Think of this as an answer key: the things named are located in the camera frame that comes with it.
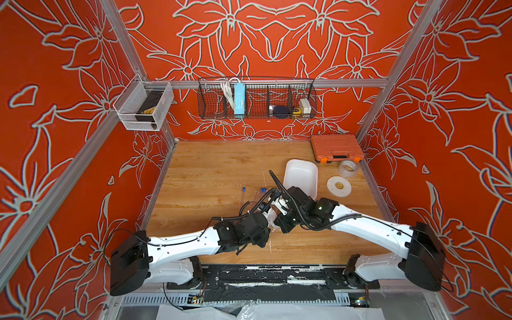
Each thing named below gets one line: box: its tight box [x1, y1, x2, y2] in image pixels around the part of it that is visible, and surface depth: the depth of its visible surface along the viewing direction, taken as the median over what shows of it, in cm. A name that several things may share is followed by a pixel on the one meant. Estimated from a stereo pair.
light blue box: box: [234, 82, 246, 116], surface depth 92 cm
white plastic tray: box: [283, 158, 318, 200], surface depth 105 cm
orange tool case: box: [310, 134, 365, 164], surface depth 110 cm
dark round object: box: [272, 105, 290, 119], surface depth 97 cm
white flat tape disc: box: [326, 176, 352, 198], surface depth 100 cm
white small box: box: [299, 98, 312, 114], surface depth 94 cm
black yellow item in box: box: [134, 90, 164, 130], surface depth 81 cm
